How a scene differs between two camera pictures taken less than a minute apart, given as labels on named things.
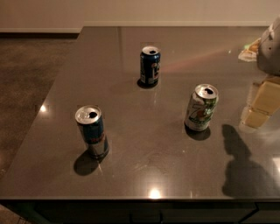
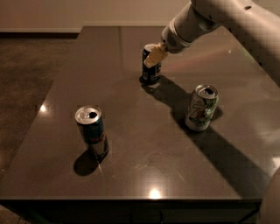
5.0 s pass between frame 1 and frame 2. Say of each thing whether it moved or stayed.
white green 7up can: stayed
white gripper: moved
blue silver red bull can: stayed
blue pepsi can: stayed
